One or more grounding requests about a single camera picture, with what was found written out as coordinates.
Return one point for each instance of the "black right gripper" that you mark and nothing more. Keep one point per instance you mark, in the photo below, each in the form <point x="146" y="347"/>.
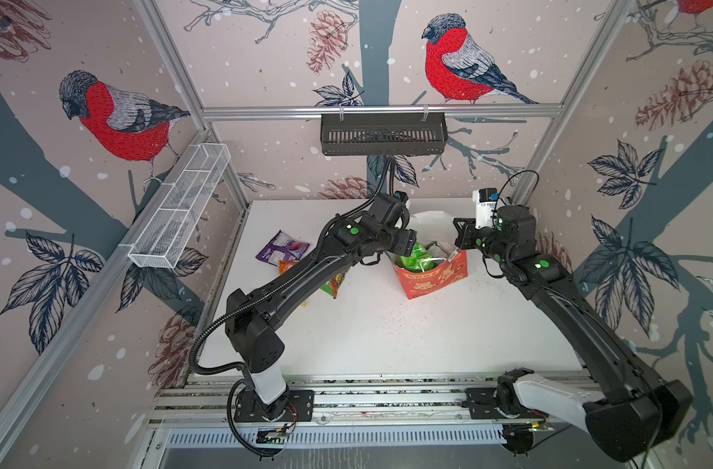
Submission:
<point x="466" y="233"/>

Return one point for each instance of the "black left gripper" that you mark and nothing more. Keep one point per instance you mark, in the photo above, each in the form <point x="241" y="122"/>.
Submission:
<point x="406" y="241"/>

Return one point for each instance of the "red paper gift bag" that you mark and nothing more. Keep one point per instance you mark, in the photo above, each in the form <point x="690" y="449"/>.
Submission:
<point x="434" y="226"/>

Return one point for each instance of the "green snack packet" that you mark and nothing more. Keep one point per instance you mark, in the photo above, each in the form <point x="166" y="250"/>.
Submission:
<point x="333" y="285"/>

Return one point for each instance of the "purple snack packet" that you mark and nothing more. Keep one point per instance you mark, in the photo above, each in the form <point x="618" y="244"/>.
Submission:
<point x="282" y="247"/>

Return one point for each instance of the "orange snack packet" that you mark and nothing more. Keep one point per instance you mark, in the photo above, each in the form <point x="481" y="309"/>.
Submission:
<point x="286" y="265"/>

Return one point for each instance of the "bright green chips bag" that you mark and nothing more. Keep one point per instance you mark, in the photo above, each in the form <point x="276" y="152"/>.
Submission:
<point x="422" y="259"/>

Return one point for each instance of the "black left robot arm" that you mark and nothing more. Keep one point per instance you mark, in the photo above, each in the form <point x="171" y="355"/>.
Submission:
<point x="361" y="236"/>

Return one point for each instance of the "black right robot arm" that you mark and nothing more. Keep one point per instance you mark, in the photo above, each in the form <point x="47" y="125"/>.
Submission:
<point x="635" y="409"/>

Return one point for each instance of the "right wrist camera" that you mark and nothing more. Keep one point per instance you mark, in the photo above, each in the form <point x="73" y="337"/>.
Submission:
<point x="485" y="201"/>

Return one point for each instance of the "black hanging wall basket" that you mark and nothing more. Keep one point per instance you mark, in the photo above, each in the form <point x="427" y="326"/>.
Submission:
<point x="383" y="134"/>

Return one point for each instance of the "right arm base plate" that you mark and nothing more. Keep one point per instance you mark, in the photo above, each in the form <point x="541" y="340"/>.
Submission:
<point x="500" y="401"/>

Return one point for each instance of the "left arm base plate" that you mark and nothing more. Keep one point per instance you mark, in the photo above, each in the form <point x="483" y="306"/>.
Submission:
<point x="297" y="405"/>

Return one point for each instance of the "white wire mesh shelf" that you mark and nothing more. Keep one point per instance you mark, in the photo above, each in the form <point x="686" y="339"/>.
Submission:
<point x="169" y="229"/>

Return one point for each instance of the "aluminium mounting rail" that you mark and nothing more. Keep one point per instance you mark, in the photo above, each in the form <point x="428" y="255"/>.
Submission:
<point x="349" y="400"/>

